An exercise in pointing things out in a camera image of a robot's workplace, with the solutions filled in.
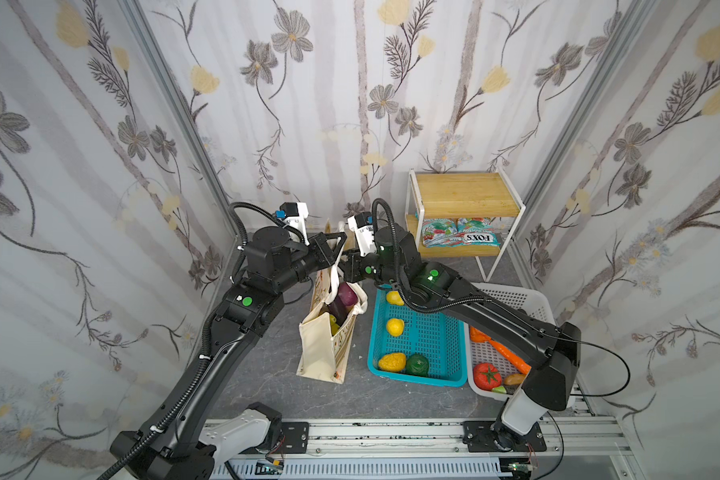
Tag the purple onion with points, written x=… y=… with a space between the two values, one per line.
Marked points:
x=346 y=295

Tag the Fox's candy bag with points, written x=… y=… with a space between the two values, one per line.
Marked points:
x=476 y=232

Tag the green bell pepper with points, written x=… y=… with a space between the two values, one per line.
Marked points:
x=417 y=365

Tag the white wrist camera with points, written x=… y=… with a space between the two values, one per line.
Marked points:
x=294 y=214
x=362 y=226

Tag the yellow lemon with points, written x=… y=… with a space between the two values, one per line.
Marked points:
x=395 y=327

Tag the white plastic basket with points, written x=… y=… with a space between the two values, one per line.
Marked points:
x=521 y=320

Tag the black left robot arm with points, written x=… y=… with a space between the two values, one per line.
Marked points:
x=168 y=444

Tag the yellow bumpy citrus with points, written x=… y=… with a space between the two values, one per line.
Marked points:
x=393 y=362

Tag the teal plastic basket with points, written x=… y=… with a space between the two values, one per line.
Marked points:
x=439 y=338

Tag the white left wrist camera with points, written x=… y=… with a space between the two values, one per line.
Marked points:
x=294 y=214

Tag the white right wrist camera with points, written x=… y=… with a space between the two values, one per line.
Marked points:
x=362 y=226

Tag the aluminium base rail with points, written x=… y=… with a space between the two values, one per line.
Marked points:
x=251 y=446

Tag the cream floral tote bag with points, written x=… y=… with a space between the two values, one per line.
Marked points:
x=325 y=346

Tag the teal candy bag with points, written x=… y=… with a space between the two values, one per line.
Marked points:
x=439 y=232

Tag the orange carrot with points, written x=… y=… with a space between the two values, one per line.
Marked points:
x=520 y=365

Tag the white wooden two-tier shelf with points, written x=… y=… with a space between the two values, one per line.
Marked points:
x=463 y=195

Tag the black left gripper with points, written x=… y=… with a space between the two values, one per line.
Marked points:
x=324 y=250

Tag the red tomato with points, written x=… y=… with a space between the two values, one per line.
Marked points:
x=486 y=377

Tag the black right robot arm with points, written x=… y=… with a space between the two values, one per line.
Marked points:
x=428 y=292

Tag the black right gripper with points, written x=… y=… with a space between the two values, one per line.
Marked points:
x=361 y=266

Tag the brown potato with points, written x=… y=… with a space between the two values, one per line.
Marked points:
x=514 y=379

